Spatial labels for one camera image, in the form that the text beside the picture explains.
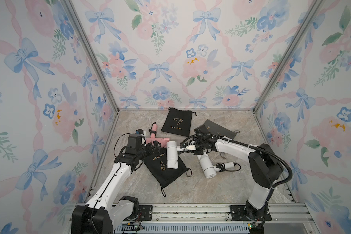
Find aluminium front rail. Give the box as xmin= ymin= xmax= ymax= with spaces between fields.
xmin=114 ymin=203 xmax=321 ymax=234

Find grey drawstring pouch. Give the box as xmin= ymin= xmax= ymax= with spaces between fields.
xmin=194 ymin=120 xmax=240 ymax=139

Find black pouch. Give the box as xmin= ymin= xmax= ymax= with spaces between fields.
xmin=161 ymin=107 xmax=197 ymax=137
xmin=143 ymin=148 xmax=192 ymax=198

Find pink hair dryer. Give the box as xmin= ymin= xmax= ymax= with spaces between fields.
xmin=146 ymin=122 xmax=170 ymax=148

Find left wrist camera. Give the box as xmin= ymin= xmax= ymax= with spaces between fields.
xmin=136 ymin=129 xmax=147 ymax=137

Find white hair dryer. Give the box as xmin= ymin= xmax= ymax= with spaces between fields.
xmin=197 ymin=154 xmax=241 ymax=179
xmin=166 ymin=141 xmax=196 ymax=169

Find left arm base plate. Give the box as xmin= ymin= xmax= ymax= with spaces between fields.
xmin=125 ymin=205 xmax=153 ymax=222

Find black corrugated cable conduit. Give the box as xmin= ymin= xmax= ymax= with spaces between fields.
xmin=179 ymin=133 xmax=293 ymax=220

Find black pouch at back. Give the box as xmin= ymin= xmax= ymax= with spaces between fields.
xmin=161 ymin=107 xmax=197 ymax=137

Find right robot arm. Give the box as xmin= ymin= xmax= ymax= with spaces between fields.
xmin=174 ymin=133 xmax=286 ymax=221

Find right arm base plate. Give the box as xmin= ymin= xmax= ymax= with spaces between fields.
xmin=229 ymin=205 xmax=272 ymax=222

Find black pouch in front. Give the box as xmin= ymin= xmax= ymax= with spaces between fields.
xmin=143 ymin=148 xmax=192 ymax=198

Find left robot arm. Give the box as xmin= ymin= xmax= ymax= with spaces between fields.
xmin=71 ymin=134 xmax=161 ymax=234

